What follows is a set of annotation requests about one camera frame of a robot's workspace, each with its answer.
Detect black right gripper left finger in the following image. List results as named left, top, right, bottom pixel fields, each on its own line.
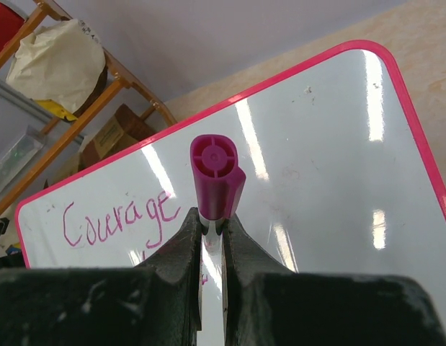
left=0, top=208, right=202, bottom=345

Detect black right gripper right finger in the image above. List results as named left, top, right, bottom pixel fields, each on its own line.
left=220, top=217, right=446, bottom=345

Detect magenta-capped whiteboard marker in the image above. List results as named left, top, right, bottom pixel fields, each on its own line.
left=190, top=134, right=246, bottom=253

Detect pink-framed whiteboard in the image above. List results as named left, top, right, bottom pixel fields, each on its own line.
left=15, top=40, right=446, bottom=331

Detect brown cardboard box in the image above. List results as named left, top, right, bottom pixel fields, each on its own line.
left=44, top=152, right=85, bottom=188

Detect dark brown small box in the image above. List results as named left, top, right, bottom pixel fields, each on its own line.
left=81, top=104, right=156, bottom=168

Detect orange wooden shelf rack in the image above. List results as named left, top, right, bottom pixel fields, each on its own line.
left=0, top=1, right=177, bottom=215

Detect silver foil box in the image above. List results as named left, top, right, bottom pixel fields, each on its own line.
left=0, top=125, right=48, bottom=196

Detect white bag upper shelf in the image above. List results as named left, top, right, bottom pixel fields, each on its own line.
left=6, top=19, right=107, bottom=123

